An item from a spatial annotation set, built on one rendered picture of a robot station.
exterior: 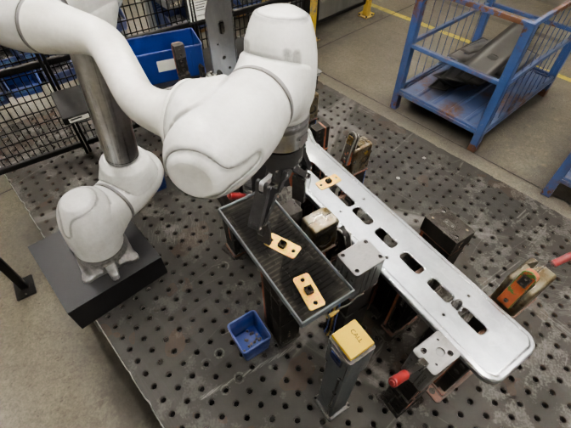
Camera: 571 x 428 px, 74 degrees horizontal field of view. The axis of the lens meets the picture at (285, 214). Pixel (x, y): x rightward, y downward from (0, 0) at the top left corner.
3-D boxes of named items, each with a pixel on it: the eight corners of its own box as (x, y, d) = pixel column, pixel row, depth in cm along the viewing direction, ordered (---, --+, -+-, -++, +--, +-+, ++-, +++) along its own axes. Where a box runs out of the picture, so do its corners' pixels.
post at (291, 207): (299, 283, 134) (303, 209, 104) (287, 290, 133) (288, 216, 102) (291, 273, 137) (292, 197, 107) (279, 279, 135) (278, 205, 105)
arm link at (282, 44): (265, 87, 65) (227, 130, 57) (261, -14, 53) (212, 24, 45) (325, 101, 62) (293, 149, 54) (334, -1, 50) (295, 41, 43)
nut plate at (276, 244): (302, 248, 88) (302, 244, 87) (293, 259, 86) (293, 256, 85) (271, 233, 91) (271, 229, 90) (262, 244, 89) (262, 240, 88)
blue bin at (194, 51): (206, 73, 164) (202, 43, 154) (135, 88, 156) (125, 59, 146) (197, 56, 174) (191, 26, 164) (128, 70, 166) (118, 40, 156)
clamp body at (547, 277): (505, 334, 123) (569, 275, 95) (476, 359, 117) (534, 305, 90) (478, 309, 128) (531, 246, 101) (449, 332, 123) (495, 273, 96)
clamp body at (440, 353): (425, 402, 109) (472, 356, 82) (396, 426, 105) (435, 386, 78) (401, 373, 115) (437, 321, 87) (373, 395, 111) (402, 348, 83)
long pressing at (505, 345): (547, 339, 92) (551, 336, 91) (488, 394, 84) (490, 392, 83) (256, 83, 166) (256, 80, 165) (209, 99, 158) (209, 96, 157)
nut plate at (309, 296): (325, 304, 79) (326, 301, 78) (309, 312, 78) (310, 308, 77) (308, 273, 84) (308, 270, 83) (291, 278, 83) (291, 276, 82)
